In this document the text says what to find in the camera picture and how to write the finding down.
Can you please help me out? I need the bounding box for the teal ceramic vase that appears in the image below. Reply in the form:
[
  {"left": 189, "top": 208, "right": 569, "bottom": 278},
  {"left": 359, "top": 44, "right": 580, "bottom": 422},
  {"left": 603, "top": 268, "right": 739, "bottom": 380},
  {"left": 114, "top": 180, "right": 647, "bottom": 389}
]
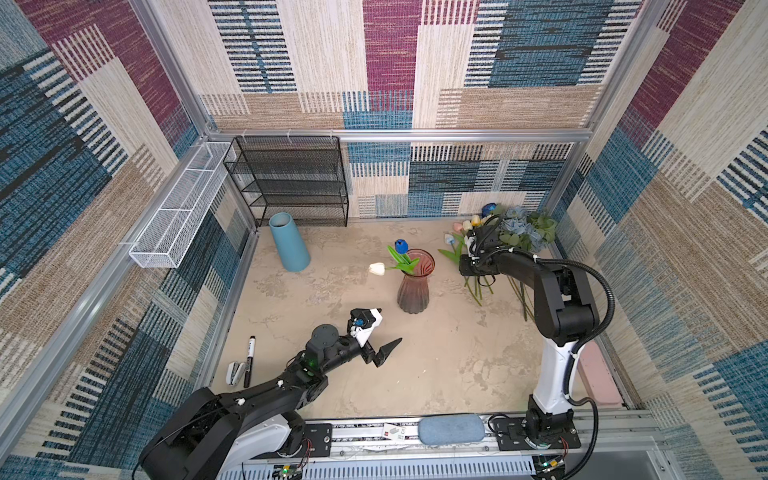
[{"left": 269, "top": 212, "right": 311, "bottom": 272}]

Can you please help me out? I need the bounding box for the red glass vase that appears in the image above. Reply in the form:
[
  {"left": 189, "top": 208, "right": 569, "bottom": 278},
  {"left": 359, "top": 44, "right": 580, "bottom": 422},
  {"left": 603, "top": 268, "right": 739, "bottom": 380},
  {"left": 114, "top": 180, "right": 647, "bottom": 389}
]
[{"left": 397, "top": 248, "right": 435, "bottom": 314}]

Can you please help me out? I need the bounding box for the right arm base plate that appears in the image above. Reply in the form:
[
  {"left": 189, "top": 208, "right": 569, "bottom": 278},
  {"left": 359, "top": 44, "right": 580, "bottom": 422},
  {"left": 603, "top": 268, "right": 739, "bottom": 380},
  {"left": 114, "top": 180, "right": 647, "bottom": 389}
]
[{"left": 488, "top": 415, "right": 582, "bottom": 451}]

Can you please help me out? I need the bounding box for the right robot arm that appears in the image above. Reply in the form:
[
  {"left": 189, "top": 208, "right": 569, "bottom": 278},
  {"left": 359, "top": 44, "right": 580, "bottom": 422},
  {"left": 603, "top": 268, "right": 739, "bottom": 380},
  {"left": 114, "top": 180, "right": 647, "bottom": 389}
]
[{"left": 459, "top": 215, "right": 615, "bottom": 450}]

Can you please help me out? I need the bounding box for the white tulip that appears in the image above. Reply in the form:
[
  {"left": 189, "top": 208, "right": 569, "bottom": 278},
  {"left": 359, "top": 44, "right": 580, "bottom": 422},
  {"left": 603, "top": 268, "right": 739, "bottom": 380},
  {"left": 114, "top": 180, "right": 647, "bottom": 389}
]
[
  {"left": 368, "top": 262, "right": 415, "bottom": 276},
  {"left": 439, "top": 233, "right": 482, "bottom": 306}
]

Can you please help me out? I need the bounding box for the white label tag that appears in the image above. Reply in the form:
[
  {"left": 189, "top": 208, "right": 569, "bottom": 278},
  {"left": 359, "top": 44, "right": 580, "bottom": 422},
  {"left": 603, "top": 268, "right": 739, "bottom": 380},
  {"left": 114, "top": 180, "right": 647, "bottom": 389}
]
[{"left": 382, "top": 423, "right": 407, "bottom": 441}]

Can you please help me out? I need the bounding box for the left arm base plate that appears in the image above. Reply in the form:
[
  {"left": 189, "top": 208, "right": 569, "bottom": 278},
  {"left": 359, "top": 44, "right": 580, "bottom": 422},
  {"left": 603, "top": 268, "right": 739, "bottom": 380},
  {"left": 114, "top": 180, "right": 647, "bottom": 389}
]
[{"left": 250, "top": 423, "right": 333, "bottom": 463}]

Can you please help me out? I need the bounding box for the blue hydrangea bunch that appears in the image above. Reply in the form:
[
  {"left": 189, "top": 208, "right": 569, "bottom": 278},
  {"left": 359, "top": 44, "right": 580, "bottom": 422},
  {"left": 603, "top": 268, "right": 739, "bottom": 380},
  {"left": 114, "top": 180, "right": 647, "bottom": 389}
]
[{"left": 495, "top": 205, "right": 559, "bottom": 322}]

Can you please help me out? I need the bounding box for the black wire shelf rack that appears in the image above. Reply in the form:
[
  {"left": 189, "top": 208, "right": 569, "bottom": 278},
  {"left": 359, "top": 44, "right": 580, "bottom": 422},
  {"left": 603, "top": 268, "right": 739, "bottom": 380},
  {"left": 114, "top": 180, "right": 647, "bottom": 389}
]
[{"left": 223, "top": 136, "right": 349, "bottom": 227}]

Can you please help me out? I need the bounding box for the white wire mesh basket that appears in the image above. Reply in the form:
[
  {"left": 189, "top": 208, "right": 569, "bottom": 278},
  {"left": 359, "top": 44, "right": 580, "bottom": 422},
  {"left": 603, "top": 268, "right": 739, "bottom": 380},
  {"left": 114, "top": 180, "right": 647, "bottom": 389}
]
[{"left": 129, "top": 142, "right": 229, "bottom": 268}]

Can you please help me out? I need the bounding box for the blue-grey sponge pad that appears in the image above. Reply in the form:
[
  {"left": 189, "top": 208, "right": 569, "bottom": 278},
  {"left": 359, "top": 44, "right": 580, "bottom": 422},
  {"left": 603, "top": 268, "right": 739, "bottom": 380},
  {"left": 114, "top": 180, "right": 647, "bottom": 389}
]
[{"left": 418, "top": 414, "right": 485, "bottom": 446}]

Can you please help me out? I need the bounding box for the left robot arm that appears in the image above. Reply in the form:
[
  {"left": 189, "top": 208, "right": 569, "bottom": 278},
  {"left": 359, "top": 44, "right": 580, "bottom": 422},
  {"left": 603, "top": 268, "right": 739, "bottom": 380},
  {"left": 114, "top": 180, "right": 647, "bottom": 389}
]
[{"left": 135, "top": 308, "right": 400, "bottom": 479}]

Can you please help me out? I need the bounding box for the black marker pen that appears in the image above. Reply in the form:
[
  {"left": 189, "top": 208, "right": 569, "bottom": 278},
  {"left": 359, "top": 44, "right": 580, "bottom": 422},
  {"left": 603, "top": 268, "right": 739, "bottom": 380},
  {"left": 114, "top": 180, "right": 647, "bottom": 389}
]
[{"left": 243, "top": 336, "right": 256, "bottom": 388}]

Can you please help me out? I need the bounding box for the white stapler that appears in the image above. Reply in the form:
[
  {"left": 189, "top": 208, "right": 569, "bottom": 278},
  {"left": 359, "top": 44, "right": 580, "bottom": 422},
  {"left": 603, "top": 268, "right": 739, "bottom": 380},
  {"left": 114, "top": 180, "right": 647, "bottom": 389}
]
[{"left": 225, "top": 361, "right": 246, "bottom": 386}]

